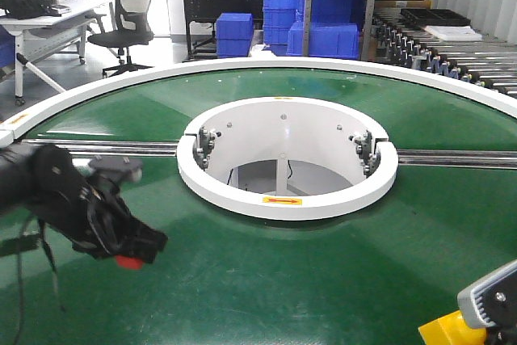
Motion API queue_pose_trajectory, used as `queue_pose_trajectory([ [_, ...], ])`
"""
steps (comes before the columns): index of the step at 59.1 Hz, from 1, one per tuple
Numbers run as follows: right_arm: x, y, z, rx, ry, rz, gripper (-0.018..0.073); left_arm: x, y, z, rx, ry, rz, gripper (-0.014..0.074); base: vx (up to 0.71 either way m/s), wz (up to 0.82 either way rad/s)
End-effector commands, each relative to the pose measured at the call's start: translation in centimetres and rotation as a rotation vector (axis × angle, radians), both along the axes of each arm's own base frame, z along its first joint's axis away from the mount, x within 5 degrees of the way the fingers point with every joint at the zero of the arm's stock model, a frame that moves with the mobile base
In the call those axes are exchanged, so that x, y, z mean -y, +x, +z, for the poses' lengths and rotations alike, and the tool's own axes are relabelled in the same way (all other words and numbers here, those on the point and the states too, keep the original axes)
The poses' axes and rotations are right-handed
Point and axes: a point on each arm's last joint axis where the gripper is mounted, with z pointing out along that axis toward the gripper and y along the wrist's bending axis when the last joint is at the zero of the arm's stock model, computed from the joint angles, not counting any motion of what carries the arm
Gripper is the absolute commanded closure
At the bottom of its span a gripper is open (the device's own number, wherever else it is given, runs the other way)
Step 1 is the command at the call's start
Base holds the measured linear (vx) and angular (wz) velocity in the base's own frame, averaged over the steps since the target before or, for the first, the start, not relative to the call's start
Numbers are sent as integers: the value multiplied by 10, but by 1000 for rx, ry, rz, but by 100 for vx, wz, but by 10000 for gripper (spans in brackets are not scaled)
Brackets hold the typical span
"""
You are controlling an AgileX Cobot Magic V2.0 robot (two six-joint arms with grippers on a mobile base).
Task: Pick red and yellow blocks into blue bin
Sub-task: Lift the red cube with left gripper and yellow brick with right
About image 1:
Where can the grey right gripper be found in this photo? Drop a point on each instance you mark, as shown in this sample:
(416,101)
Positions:
(490,303)

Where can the white outer ring guard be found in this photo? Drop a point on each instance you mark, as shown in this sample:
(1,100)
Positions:
(417,109)

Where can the white inner ring guard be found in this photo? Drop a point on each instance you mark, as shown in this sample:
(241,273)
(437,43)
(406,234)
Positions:
(287,158)

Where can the black office chair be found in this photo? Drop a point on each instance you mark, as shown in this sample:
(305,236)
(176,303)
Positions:
(132,28)

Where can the black tray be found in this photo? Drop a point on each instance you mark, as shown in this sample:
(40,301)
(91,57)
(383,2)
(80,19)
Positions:
(434,17)

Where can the stacked blue crates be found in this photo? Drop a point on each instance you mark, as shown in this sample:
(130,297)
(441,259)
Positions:
(334,31)

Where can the metal rail strip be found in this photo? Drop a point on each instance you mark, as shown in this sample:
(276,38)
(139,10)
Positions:
(415,157)

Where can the small blue bin on floor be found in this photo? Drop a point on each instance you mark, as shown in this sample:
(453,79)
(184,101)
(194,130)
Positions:
(234,33)

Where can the red cube block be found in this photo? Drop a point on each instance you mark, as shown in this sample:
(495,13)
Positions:
(129,263)

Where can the yellow toy brick block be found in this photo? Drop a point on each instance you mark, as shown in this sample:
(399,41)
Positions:
(451,329)

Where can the roller conveyor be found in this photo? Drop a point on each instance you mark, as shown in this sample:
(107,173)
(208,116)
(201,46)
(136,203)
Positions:
(488,63)

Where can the white ring guard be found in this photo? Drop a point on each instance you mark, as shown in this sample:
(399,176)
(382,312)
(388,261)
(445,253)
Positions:
(287,158)
(417,109)

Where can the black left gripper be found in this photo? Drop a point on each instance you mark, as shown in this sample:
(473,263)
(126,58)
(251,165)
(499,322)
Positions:
(90,211)

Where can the white desk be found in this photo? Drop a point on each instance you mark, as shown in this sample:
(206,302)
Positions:
(41,37)

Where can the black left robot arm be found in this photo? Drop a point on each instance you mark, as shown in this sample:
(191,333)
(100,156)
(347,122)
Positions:
(18,174)

